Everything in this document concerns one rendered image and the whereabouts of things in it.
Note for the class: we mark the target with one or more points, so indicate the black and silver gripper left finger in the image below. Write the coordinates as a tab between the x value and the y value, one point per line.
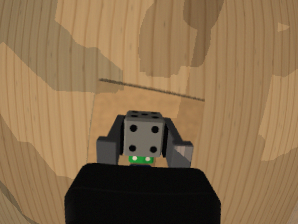
109	147

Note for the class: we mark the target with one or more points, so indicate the green die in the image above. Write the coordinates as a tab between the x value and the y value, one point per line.
138	159

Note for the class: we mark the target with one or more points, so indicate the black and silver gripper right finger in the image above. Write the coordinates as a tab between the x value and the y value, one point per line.
178	153

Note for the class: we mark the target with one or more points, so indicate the white die with black pips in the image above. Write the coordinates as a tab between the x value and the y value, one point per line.
143	133

